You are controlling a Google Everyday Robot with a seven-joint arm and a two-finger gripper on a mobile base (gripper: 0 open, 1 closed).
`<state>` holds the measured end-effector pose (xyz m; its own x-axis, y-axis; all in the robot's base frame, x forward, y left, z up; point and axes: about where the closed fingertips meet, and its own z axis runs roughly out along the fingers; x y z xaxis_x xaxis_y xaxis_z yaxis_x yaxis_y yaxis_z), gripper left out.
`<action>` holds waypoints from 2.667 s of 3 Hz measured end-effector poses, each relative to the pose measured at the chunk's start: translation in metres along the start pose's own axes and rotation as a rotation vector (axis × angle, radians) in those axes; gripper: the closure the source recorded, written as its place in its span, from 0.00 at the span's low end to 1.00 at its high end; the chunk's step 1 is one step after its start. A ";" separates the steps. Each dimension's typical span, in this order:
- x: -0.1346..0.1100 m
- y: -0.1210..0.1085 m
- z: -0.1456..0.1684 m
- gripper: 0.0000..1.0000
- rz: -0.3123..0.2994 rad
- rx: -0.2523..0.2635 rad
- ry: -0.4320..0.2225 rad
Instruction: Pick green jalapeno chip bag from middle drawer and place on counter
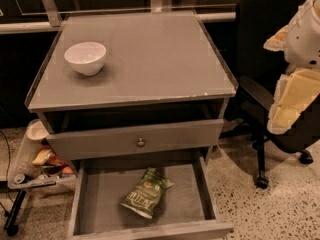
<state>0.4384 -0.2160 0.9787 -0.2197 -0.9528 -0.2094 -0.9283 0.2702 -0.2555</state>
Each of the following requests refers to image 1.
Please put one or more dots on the grey drawer cabinet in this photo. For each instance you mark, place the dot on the grey drawer cabinet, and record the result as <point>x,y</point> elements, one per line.
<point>159,68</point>

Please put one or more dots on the black stand leg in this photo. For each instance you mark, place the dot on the black stand leg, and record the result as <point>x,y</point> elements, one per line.
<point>10,227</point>

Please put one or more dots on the yellow snack bag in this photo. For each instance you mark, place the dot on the yellow snack bag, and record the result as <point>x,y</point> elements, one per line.
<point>42,157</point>

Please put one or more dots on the white ceramic bowl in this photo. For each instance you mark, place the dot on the white ceramic bowl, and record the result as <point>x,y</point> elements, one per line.
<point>86,58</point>

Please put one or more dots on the red snack bag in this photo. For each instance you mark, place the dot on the red snack bag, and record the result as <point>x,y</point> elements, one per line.
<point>54,160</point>

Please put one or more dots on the grey open middle drawer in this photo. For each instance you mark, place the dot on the grey open middle drawer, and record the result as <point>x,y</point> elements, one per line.
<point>186,211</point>

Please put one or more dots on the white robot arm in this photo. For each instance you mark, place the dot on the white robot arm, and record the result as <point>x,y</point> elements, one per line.
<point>302,40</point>

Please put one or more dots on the white bowl in bin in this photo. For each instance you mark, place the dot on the white bowl in bin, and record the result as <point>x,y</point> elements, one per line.
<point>36,130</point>

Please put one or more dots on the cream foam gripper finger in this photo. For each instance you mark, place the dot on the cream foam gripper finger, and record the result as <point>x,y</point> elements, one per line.
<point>276,42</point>
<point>293,94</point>

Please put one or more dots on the soda can in bin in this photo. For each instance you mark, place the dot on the soda can in bin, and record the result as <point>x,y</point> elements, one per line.
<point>20,179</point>

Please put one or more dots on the round metal drawer knob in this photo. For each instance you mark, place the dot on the round metal drawer knob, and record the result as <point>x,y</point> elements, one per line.
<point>140,143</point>

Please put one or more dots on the black office chair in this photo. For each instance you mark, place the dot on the black office chair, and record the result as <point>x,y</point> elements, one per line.
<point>257,71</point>

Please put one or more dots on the grey top drawer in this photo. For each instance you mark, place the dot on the grey top drawer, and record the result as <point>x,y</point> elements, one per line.
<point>123,141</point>

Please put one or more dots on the metal rail frame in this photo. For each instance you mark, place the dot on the metal rail frame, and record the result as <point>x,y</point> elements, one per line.
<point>27,16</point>

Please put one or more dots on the green jalapeno chip bag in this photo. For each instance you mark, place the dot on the green jalapeno chip bag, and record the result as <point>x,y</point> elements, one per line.
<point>146,195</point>

